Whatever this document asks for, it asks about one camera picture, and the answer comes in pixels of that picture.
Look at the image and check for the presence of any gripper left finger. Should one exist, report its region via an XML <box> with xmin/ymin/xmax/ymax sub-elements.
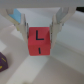
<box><xmin>5</xmin><ymin>7</ymin><xmax>30</xmax><ymax>42</ymax></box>

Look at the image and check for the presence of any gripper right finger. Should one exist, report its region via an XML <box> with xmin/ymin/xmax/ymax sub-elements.
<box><xmin>48</xmin><ymin>7</ymin><xmax>71</xmax><ymax>44</ymax></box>

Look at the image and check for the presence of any pink block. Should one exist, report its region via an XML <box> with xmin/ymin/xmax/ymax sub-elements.
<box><xmin>27</xmin><ymin>26</ymin><xmax>52</xmax><ymax>58</ymax></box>

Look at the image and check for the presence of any purple block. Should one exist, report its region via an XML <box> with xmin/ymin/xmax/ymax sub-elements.
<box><xmin>0</xmin><ymin>51</ymin><xmax>11</xmax><ymax>73</ymax></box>

